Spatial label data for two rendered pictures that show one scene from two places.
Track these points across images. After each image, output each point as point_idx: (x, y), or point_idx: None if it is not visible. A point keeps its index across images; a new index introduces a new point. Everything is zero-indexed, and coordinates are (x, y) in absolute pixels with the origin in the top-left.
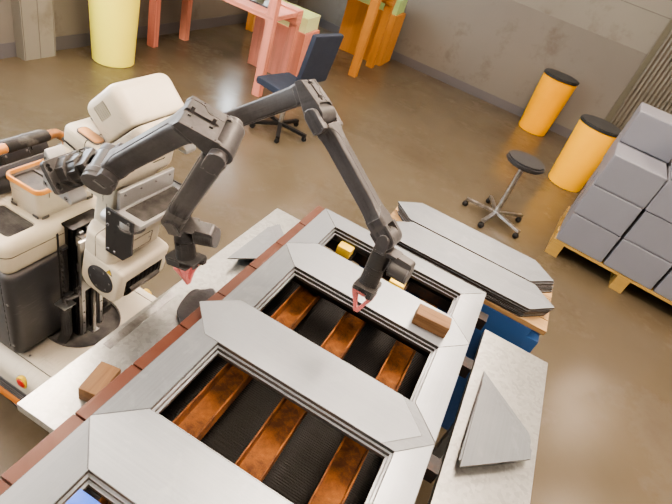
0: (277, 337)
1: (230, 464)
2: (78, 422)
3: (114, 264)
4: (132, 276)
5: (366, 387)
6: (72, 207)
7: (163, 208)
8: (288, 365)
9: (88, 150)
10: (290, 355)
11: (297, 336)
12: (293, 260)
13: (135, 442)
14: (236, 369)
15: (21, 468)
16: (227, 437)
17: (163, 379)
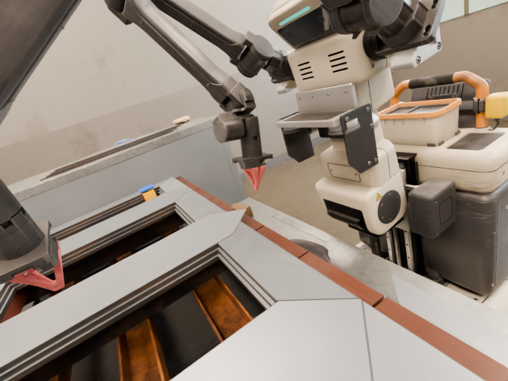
0: (165, 260)
1: (113, 230)
2: (194, 190)
3: (325, 177)
4: (326, 197)
5: (28, 339)
6: (407, 146)
7: (303, 119)
8: (131, 264)
9: None
10: (138, 268)
11: (150, 278)
12: (295, 302)
13: (162, 200)
14: (211, 284)
15: (187, 184)
16: (190, 308)
17: (187, 202)
